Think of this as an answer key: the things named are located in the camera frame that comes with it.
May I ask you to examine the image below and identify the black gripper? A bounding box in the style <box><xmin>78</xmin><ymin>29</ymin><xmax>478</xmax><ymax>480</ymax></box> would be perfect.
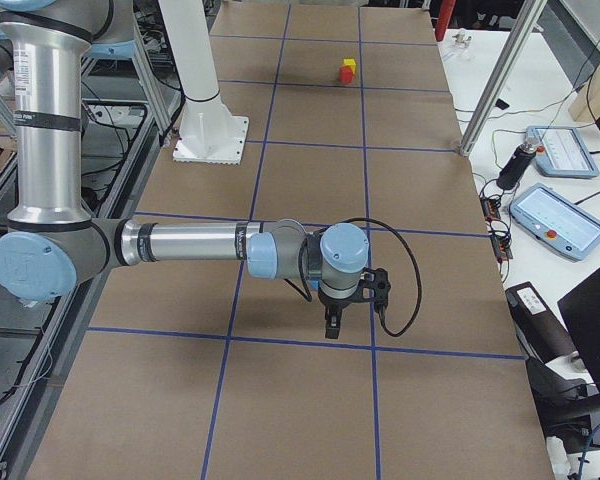
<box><xmin>318</xmin><ymin>268</ymin><xmax>391</xmax><ymax>339</ymax></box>

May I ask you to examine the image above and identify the red cube block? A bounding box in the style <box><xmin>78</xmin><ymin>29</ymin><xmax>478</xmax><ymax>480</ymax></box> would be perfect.
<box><xmin>338</xmin><ymin>65</ymin><xmax>355</xmax><ymax>85</ymax></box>

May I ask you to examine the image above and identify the yellow cube block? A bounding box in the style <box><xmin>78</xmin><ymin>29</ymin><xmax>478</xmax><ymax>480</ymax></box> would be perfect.
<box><xmin>342</xmin><ymin>58</ymin><xmax>357</xmax><ymax>75</ymax></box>

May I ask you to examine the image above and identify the near teach pendant tablet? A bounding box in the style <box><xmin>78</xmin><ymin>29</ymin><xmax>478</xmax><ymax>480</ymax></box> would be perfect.
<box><xmin>510</xmin><ymin>183</ymin><xmax>600</xmax><ymax>261</ymax></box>

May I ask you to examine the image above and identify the teach pendant tablet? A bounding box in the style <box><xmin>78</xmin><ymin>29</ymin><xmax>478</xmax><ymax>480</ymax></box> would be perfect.
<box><xmin>526</xmin><ymin>126</ymin><xmax>599</xmax><ymax>179</ymax></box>
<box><xmin>510</xmin><ymin>183</ymin><xmax>600</xmax><ymax>261</ymax></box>

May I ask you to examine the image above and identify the black water bottle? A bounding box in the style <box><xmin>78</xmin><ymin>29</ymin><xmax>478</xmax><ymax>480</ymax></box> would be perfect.
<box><xmin>496</xmin><ymin>141</ymin><xmax>537</xmax><ymax>191</ymax></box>

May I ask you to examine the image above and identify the black monitor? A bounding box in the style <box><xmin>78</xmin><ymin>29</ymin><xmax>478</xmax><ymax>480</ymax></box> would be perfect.
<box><xmin>558</xmin><ymin>267</ymin><xmax>600</xmax><ymax>384</ymax></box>

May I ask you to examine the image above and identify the black office chair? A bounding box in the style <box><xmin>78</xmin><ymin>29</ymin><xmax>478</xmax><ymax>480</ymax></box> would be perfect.
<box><xmin>504</xmin><ymin>281</ymin><xmax>600</xmax><ymax>451</ymax></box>

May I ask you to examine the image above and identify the far teach pendant tablet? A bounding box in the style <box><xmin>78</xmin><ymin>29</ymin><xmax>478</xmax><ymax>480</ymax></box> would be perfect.
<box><xmin>526</xmin><ymin>126</ymin><xmax>599</xmax><ymax>179</ymax></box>

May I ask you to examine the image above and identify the red fire extinguisher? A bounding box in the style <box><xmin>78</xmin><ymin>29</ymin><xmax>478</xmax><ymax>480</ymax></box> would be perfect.
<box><xmin>434</xmin><ymin>0</ymin><xmax>456</xmax><ymax>42</ymax></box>

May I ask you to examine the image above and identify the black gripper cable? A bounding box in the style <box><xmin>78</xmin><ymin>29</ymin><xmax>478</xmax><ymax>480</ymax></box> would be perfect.
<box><xmin>279</xmin><ymin>216</ymin><xmax>421</xmax><ymax>337</ymax></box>

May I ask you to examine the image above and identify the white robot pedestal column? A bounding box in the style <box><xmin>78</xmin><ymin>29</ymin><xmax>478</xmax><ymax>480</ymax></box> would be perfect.
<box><xmin>159</xmin><ymin>0</ymin><xmax>249</xmax><ymax>165</ymax></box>

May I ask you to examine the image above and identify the aluminium frame post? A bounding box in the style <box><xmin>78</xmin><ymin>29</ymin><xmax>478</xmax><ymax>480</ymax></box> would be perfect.
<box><xmin>458</xmin><ymin>0</ymin><xmax>548</xmax><ymax>157</ymax></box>

